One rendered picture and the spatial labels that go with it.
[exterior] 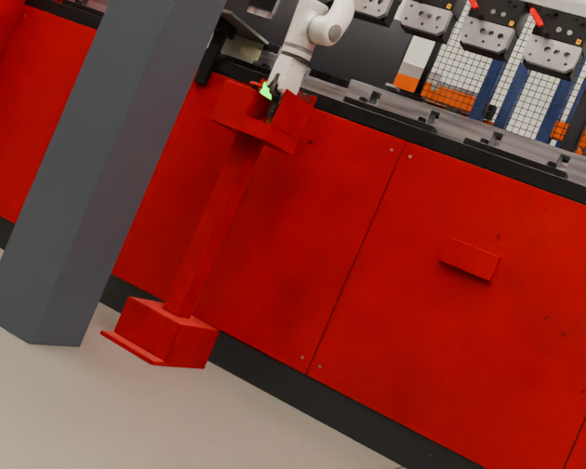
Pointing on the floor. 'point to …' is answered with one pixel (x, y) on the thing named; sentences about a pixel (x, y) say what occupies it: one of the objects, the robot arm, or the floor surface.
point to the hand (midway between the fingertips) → (274, 111)
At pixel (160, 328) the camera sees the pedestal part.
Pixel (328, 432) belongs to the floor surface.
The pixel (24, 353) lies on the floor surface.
